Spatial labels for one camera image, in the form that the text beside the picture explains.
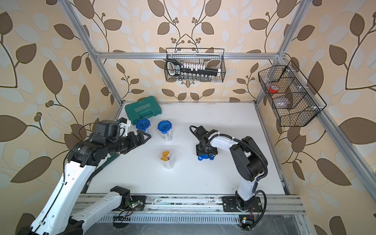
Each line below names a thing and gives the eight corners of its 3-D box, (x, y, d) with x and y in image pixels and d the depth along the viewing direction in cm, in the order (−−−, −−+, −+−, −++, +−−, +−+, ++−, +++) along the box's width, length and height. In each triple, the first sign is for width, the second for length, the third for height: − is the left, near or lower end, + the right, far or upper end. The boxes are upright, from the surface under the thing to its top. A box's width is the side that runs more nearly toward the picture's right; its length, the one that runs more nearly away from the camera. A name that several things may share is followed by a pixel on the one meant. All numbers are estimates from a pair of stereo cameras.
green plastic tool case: (131, 126, 109) (129, 121, 104) (125, 109, 119) (123, 104, 115) (162, 114, 116) (161, 109, 112) (154, 99, 127) (153, 94, 123)
